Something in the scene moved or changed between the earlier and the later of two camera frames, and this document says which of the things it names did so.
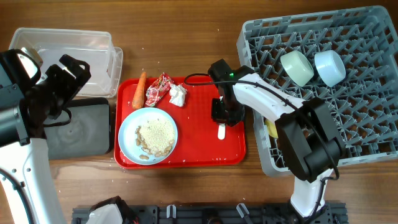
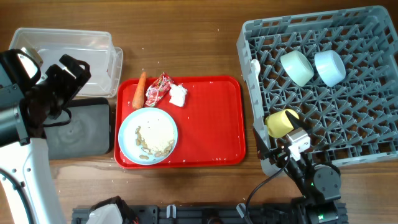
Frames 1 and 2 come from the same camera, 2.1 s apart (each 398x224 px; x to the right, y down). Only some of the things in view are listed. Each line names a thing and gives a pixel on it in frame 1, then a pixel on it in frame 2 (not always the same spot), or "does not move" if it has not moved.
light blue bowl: (330, 66) does not move
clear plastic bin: (93, 48) does not move
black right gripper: (225, 115) -> (280, 147)
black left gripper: (63, 79) does not move
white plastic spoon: (221, 130) -> (255, 68)
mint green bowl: (297, 67) does not move
